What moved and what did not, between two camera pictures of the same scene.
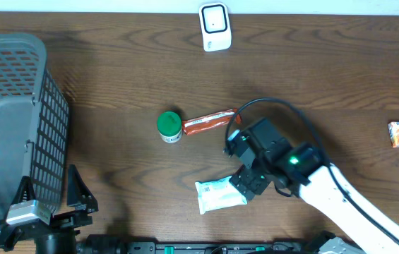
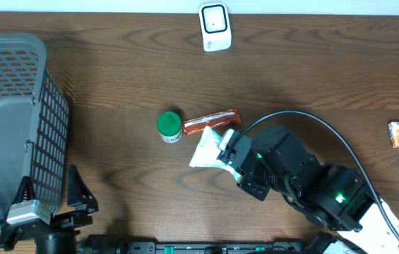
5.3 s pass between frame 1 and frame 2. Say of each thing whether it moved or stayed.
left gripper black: stayed
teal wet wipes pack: moved
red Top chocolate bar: stayed
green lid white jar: stayed
